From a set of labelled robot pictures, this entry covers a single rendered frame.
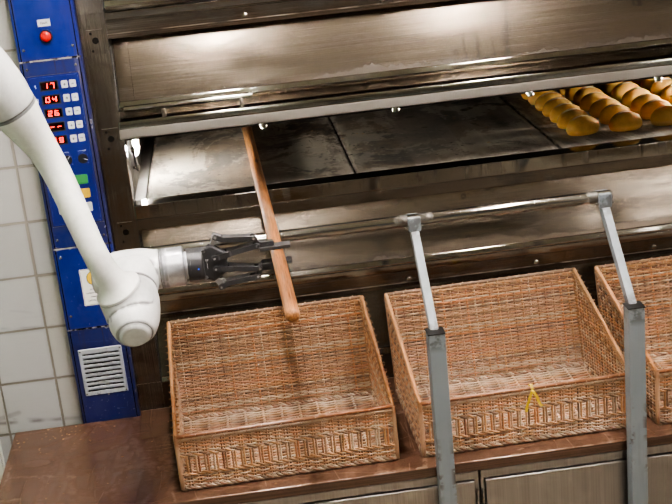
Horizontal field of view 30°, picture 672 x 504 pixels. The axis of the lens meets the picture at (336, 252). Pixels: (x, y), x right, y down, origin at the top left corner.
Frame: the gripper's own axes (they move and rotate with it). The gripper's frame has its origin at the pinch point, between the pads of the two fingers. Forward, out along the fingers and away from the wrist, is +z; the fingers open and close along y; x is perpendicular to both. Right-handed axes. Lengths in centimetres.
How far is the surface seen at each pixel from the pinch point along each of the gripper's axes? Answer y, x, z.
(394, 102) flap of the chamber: -22, -43, 36
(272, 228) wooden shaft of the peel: -1.5, -14.2, 0.4
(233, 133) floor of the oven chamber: 2, -130, -4
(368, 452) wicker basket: 58, -9, 17
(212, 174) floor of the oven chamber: 1, -82, -12
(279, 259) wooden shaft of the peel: -1.5, 8.7, 0.2
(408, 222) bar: 3.1, -19.6, 33.8
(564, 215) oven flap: 19, -57, 84
